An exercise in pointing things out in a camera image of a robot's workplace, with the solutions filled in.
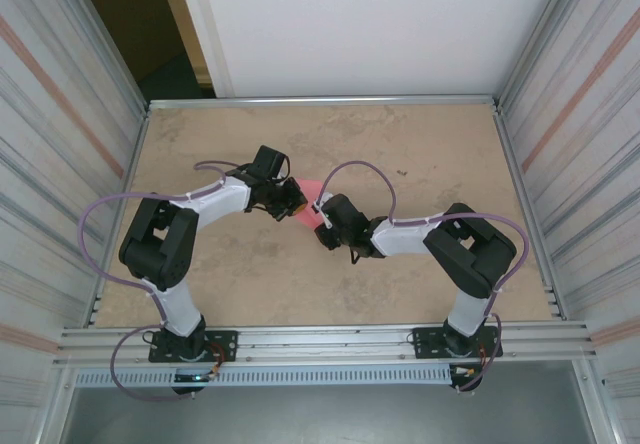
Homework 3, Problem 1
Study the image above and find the aluminium table end rail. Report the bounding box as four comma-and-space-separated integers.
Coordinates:
147, 94, 501, 111

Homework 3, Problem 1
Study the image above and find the pink paper sheet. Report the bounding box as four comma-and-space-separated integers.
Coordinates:
294, 177, 327, 230

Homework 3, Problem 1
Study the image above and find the ribbed translucent enclosure panel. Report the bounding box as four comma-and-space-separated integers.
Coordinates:
0, 0, 146, 444
499, 0, 640, 444

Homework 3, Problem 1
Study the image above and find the grey slotted cable duct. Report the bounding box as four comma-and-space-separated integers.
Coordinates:
73, 363, 454, 388

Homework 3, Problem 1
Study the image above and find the wide aluminium mounting rail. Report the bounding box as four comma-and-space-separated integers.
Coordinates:
57, 319, 599, 368

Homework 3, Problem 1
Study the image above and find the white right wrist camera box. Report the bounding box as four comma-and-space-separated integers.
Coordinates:
310, 191, 335, 231

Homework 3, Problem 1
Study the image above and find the aluminium table side rail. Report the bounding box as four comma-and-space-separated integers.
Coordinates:
89, 106, 151, 328
492, 103, 569, 321

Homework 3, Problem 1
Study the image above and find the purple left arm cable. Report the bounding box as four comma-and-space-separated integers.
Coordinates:
81, 161, 239, 403

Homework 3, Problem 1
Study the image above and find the white door frame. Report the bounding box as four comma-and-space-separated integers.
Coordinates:
154, 0, 236, 100

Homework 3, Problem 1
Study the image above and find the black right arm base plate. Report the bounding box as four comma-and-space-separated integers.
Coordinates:
412, 326, 501, 360

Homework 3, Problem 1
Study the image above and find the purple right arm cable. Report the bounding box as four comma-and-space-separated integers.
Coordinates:
317, 162, 530, 395

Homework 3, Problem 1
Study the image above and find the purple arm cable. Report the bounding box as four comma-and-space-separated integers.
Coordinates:
81, 161, 239, 403
317, 162, 530, 395

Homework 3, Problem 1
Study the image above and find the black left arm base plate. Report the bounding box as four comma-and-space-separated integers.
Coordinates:
148, 330, 239, 364

